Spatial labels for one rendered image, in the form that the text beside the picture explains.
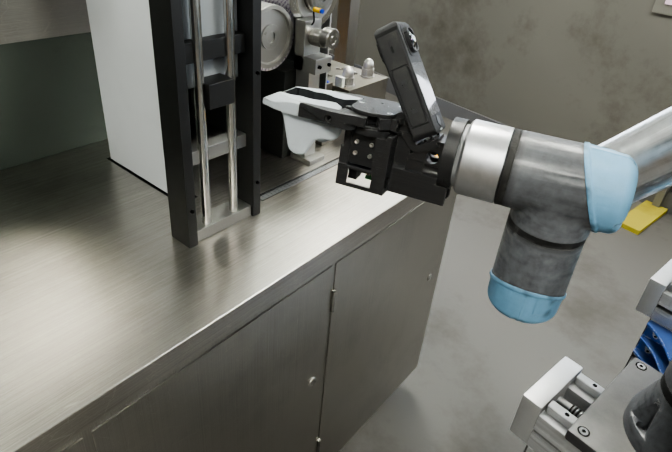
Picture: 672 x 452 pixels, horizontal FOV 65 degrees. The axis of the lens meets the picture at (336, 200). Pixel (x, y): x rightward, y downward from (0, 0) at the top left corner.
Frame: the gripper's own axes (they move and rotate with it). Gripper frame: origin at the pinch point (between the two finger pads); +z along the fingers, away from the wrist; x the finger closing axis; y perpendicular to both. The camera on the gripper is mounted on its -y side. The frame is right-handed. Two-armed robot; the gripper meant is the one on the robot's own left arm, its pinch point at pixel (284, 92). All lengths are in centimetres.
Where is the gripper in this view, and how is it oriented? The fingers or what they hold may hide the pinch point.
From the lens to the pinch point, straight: 58.8
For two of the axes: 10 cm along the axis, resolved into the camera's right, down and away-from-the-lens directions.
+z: -9.1, -2.7, 3.1
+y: -1.3, 9.1, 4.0
